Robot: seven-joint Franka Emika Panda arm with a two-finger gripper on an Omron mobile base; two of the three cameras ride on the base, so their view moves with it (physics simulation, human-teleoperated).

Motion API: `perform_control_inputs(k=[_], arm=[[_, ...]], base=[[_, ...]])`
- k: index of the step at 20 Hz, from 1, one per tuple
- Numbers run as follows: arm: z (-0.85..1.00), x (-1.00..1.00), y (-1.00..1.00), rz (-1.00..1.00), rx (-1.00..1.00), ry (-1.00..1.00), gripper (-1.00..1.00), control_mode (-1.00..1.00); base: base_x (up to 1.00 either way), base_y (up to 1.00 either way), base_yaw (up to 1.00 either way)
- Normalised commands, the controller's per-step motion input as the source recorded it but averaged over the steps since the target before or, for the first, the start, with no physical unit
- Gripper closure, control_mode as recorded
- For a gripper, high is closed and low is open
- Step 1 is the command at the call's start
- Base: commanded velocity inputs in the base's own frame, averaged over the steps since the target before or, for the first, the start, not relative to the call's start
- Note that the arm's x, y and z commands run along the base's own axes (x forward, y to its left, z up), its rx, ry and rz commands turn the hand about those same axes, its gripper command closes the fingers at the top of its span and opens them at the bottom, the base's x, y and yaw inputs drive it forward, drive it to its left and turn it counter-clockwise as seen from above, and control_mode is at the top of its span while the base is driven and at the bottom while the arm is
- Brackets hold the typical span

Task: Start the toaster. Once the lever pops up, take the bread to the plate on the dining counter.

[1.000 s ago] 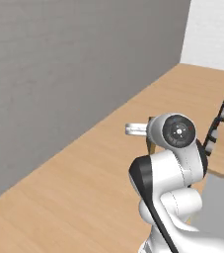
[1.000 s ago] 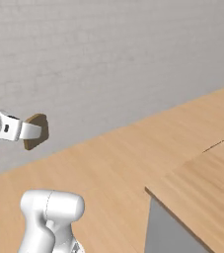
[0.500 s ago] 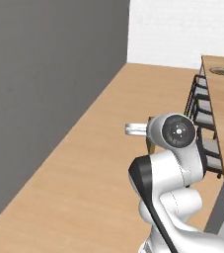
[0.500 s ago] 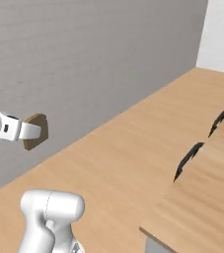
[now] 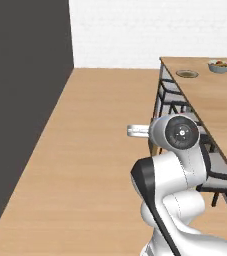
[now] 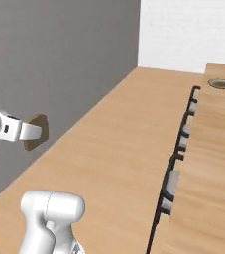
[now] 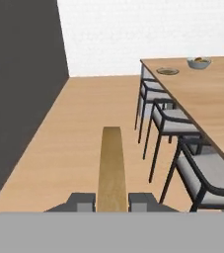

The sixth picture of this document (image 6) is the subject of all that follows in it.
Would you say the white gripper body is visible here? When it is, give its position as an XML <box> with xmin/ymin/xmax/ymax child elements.
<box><xmin>19</xmin><ymin>121</ymin><xmax>43</xmax><ymax>142</ymax></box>

